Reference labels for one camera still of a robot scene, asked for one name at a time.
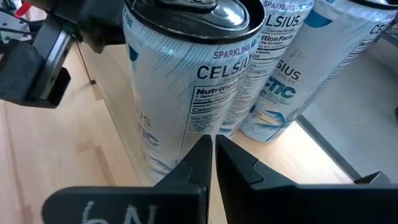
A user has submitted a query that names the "white Celsius Arctic can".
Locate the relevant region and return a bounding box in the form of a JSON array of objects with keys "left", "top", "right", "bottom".
[
  {"left": 217, "top": 0, "right": 315, "bottom": 138},
  {"left": 122, "top": 0, "right": 267, "bottom": 184},
  {"left": 239, "top": 0, "right": 398, "bottom": 143}
]

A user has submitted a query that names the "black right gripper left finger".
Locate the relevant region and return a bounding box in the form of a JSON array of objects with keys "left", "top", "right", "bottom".
[{"left": 42, "top": 134, "right": 214, "bottom": 224}]

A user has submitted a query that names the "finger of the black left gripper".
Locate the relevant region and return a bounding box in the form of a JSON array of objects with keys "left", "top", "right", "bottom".
[{"left": 0, "top": 40, "right": 72, "bottom": 109}]

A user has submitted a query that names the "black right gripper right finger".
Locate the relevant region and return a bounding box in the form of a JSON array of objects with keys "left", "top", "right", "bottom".
[{"left": 215, "top": 134, "right": 398, "bottom": 224}]

